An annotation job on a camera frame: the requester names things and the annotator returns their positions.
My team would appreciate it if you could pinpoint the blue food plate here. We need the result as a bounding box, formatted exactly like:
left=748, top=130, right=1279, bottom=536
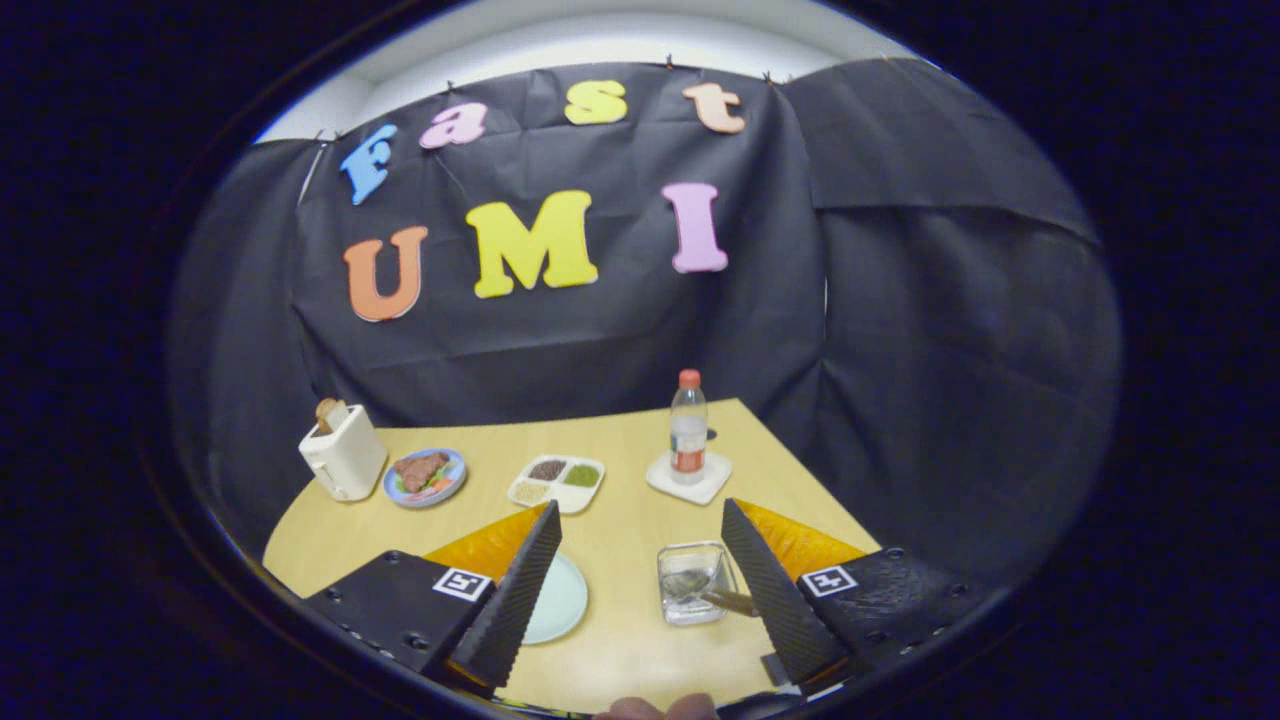
left=383, top=448, right=468, bottom=509

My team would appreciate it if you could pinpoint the pale green plate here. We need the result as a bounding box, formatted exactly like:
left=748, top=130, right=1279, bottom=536
left=520, top=552, right=589, bottom=646

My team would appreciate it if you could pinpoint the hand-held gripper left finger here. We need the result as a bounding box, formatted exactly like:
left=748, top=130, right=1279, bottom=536
left=300, top=500, right=564, bottom=696

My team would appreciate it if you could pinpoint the clear water bottle red cap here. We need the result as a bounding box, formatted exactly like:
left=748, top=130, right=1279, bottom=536
left=669, top=369, right=709, bottom=486

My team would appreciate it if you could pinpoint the metal wire basket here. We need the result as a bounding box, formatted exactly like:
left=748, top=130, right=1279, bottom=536
left=657, top=542, right=739, bottom=627

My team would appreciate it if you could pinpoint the white square coaster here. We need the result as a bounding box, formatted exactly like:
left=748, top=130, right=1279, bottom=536
left=645, top=450, right=733, bottom=506

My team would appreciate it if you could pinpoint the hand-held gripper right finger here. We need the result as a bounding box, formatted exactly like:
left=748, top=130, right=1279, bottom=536
left=720, top=497, right=991, bottom=691

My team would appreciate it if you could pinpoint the wooden handle spoon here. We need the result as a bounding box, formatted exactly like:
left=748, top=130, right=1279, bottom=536
left=665, top=568, right=759, bottom=613

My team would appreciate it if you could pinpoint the brown steak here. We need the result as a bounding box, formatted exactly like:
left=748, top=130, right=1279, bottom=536
left=393, top=452, right=451, bottom=493

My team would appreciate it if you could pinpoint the white toaster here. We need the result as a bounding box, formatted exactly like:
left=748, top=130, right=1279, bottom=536
left=298, top=405, right=388, bottom=503

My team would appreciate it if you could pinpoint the white divided bean dish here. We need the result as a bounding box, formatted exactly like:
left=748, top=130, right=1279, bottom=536
left=507, top=455, right=607, bottom=516

